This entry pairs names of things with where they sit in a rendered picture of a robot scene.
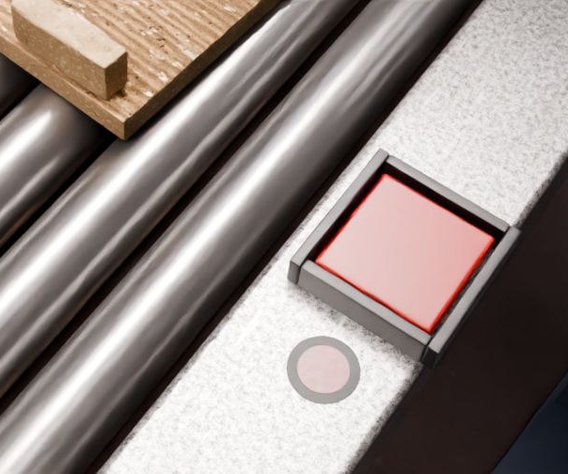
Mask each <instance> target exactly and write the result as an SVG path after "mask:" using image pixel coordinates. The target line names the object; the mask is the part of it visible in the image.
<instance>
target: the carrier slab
mask: <svg viewBox="0 0 568 474"><path fill-rule="evenodd" d="M12 1H13V0H0V53H2V54H3V55H5V56H6V57H7V58H9V59H10V60H12V61H13V62H14V63H16V64H17V65H19V66H20V67H21V68H23V69H24V70H26V71H27V72H29V73H30V74H32V75H33V76H34V77H36V78H37V79H39V80H40V81H41V82H42V83H43V84H45V85H46V86H47V87H49V88H51V89H52V90H53V91H55V92H56V93H58V94H59V95H60V96H62V97H63V98H65V99H66V100H67V101H69V102H70V103H72V104H73V105H75V106H76V107H77V108H79V109H80V110H82V111H83V112H84V113H86V114H87V115H89V116H90V117H91V118H93V119H95V120H96V121H97V122H99V123H100V124H101V125H102V126H103V127H105V128H106V129H108V130H109V131H110V132H112V133H113V134H115V135H116V136H118V137H119V138H121V139H122V140H126V139H128V138H129V137H130V136H131V135H132V134H133V133H134V132H136V131H137V130H138V129H139V128H140V127H141V126H142V125H143V124H144V123H146V122H147V121H148V120H149V119H150V118H151V117H152V116H153V115H155V114H156V113H157V112H158V111H159V110H160V109H161V108H162V107H163V106H164V105H166V104H167V103H168V102H169V101H170V100H171V99H172V98H173V97H175V96H176V95H177V94H178V93H179V92H180V91H181V90H182V89H183V88H185V87H186V86H187V85H188V84H189V83H190V82H191V81H192V80H194V79H195V78H196V77H197V76H198V75H199V74H200V73H201V72H202V71H204V70H205V69H206V68H207V67H208V66H209V65H210V64H211V63H212V62H214V61H215V60H216V59H217V58H218V57H219V56H220V55H221V54H223V53H224V52H225V51H226V50H227V49H228V48H229V47H230V45H231V44H233V43H234V42H235V41H236V40H237V39H238V38H239V37H241V36H242V35H243V34H244V33H245V32H246V31H247V30H248V29H249V28H250V27H252V26H253V25H254V24H255V23H256V22H257V21H258V20H259V19H260V18H262V17H263V16H264V15H265V14H266V13H267V12H268V11H269V10H270V9H272V8H273V7H274V6H275V5H276V4H277V3H278V2H279V1H281V0H52V1H53V2H55V3H56V4H57V5H59V6H60V7H62V8H63V9H65V10H66V11H68V12H69V13H70V14H71V15H73V16H75V17H77V18H79V19H80V20H82V21H84V22H86V23H88V24H90V25H92V26H93V27H95V28H96V29H98V30H99V31H100V32H102V33H103V34H105V35H106V36H107V37H108V38H110V39H111V40H113V41H115V42H116V43H118V44H119V45H120V46H122V47H123V48H124V49H125V50H126V52H127V61H128V67H127V83H126V85H125V86H124V87H122V88H121V89H120V90H119V91H118V92H116V93H115V94H114V95H113V96H112V97H111V98H110V99H108V100H104V99H103V98H101V97H100V96H98V95H96V94H95V93H93V92H91V91H90V90H88V89H86V88H85V87H83V86H81V85H79V84H78V83H76V82H75V81H73V80H72V79H70V78H69V77H68V76H67V75H65V74H64V73H63V72H62V71H61V70H60V69H58V68H57V67H56V66H55V65H54V64H53V63H51V62H50V61H48V60H46V59H45V58H43V57H41V56H40V55H38V54H36V53H34V52H33V51H32V50H30V49H29V48H27V47H26V46H25V45H23V44H22V43H21V42H19V41H18V40H17V39H16V37H15V34H14V30H13V26H12V14H11V9H10V3H11V2H12Z"/></svg>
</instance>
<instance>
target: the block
mask: <svg viewBox="0 0 568 474"><path fill-rule="evenodd" d="M10 9H11V14H12V26H13V30H14V34H15V37H16V39H17V40H18V41H19V42H21V43H22V44H23V45H25V46H26V47H27V48H29V49H30V50H32V51H33V52H34V53H36V54H38V55H40V56H41V57H43V58H45V59H46V60H48V61H50V62H51V63H53V64H54V65H55V66H56V67H57V68H58V69H60V70H61V71H62V72H63V73H64V74H65V75H67V76H68V77H69V78H70V79H72V80H73V81H75V82H76V83H78V84H79V85H81V86H83V87H85V88H86V89H88V90H90V91H91V92H93V93H95V94H96V95H98V96H100V97H101V98H103V99H104V100H108V99H110V98H111V97H112V96H113V95H114V94H115V93H116V92H118V91H119V90H120V89H121V88H122V87H124V86H125V85H126V83H127V67H128V61H127V52H126V50H125V49H124V48H123V47H122V46H120V45H119V44H118V43H116V42H115V41H113V40H112V39H110V38H108V37H107V36H106V35H105V34H103V33H102V32H100V31H99V30H98V29H96V28H95V27H93V26H92V25H90V24H88V23H86V22H84V21H82V20H80V19H79V18H77V17H75V16H73V15H71V14H70V13H69V12H68V11H66V10H65V9H63V8H62V7H60V6H59V5H57V4H56V3H55V2H53V1H52V0H13V1H12V2H11V3H10Z"/></svg>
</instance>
